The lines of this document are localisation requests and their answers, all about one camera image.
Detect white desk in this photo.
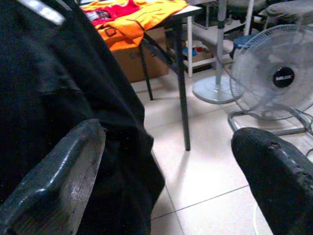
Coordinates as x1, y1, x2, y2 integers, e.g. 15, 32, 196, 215
182, 0, 256, 78

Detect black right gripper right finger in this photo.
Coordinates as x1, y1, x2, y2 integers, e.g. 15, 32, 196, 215
231, 127, 313, 235

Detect black pedestal fan white pole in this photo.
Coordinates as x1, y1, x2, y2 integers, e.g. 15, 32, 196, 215
192, 0, 237, 105

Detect red garment plaid lining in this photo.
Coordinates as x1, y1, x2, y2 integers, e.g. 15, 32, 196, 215
84, 0, 141, 26

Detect orange shirt black trim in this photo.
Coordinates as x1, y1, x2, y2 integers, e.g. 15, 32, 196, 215
82, 0, 189, 52

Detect brown cardboard box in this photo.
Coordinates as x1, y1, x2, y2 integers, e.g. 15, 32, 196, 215
111, 26, 171, 84

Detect grey table black legs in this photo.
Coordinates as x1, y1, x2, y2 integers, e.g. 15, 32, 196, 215
139, 4, 204, 152

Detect white bucket blue lid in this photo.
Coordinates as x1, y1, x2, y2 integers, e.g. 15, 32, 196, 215
229, 34, 257, 59

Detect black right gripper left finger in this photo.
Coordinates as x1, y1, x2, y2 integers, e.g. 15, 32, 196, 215
0, 119, 107, 235

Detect chrome floor fan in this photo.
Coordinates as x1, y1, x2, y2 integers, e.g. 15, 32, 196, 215
227, 24, 313, 137

